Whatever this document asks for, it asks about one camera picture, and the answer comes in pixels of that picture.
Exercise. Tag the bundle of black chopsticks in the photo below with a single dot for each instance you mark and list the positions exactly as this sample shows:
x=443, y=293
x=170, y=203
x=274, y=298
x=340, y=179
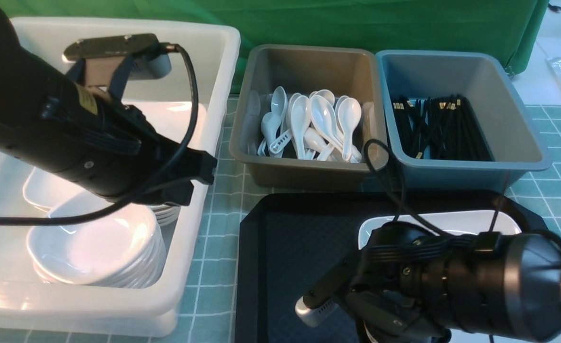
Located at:
x=443, y=128

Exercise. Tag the green checked tablecloth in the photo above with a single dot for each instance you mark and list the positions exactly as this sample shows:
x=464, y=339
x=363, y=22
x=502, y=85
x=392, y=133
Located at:
x=207, y=308

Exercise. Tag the large white square plate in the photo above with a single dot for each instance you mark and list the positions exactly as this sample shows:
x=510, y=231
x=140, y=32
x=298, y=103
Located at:
x=462, y=222

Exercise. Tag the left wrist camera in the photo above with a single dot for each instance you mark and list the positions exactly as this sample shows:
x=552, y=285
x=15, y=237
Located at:
x=108, y=63

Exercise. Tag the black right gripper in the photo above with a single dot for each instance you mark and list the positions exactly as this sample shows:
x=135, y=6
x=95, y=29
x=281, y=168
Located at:
x=385, y=295

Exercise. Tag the stack of white square plates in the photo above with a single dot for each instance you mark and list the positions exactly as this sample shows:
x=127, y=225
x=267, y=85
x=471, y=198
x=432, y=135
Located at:
x=45, y=191

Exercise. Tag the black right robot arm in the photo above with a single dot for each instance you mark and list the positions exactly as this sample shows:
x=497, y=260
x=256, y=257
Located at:
x=498, y=285

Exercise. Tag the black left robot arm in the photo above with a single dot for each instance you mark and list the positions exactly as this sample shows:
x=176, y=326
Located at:
x=24, y=80

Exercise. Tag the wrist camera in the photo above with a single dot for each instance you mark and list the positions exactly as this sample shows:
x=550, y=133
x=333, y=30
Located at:
x=328, y=293
x=108, y=63

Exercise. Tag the black serving tray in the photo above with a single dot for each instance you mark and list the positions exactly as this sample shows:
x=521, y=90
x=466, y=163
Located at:
x=290, y=240

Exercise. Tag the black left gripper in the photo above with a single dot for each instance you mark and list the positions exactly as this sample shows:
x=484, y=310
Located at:
x=111, y=150

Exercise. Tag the large white plastic tub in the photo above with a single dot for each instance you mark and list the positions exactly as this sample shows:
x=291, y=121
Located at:
x=26, y=303

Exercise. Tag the pile of white spoons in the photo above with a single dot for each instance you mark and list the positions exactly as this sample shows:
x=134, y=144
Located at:
x=321, y=126

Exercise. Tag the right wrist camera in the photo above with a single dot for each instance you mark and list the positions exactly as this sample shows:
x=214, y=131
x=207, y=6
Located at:
x=328, y=293

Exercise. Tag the stack of white bowls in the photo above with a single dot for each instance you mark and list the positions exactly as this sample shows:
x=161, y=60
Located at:
x=124, y=249

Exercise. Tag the blue plastic chopstick bin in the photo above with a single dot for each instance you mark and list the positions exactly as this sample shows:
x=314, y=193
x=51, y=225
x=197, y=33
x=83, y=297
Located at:
x=511, y=137

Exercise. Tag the green backdrop cloth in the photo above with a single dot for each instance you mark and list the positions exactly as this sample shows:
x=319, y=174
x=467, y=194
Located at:
x=504, y=29

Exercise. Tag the brown plastic spoon bin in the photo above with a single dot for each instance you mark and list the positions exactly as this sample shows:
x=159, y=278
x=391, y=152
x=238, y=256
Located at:
x=305, y=69

